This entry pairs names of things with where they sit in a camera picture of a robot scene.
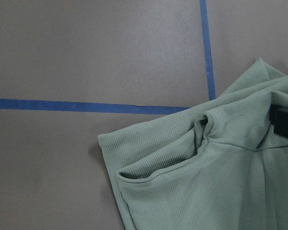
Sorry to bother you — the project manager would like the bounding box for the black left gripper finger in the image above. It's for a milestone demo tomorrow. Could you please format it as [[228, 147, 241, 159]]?
[[269, 104, 288, 138]]

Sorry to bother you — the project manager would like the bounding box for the sage green long-sleeve shirt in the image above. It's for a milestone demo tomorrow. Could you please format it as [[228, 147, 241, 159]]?
[[98, 59, 288, 230]]

